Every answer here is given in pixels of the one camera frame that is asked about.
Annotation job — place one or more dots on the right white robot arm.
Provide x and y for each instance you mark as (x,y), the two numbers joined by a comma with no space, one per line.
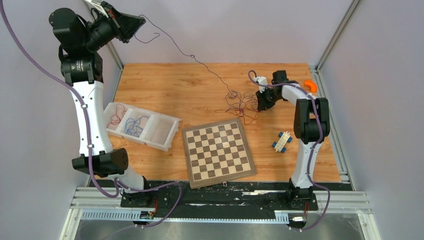
(311,125)

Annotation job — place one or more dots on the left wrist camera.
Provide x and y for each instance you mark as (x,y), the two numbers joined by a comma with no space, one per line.
(95,4)

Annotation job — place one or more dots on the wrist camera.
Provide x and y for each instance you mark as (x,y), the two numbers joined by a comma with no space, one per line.
(95,4)
(262,83)

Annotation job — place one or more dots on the orange curved plastic piece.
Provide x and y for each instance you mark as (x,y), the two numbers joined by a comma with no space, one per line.
(313,88)

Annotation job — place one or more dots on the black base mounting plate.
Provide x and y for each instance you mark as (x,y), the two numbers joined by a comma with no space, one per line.
(235,200)

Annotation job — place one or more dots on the wooden chessboard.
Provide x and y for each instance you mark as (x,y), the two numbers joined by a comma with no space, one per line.
(217,152)

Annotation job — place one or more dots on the white plastic compartment tray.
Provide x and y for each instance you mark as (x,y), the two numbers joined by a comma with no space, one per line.
(141,126)

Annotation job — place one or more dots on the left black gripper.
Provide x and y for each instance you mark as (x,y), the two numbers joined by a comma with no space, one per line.
(128,24)

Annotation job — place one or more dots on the white blue toy car chassis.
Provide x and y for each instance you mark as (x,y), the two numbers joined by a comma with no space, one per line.
(280,145)

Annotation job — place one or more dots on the aluminium frame rail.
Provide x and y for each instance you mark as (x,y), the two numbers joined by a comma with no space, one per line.
(88,203)

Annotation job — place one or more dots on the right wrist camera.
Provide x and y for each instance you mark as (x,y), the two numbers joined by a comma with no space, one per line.
(262,83)

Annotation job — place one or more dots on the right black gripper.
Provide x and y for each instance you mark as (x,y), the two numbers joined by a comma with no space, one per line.
(263,104)

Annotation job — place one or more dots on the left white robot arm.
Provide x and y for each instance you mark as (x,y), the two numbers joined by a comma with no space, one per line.
(82,69)

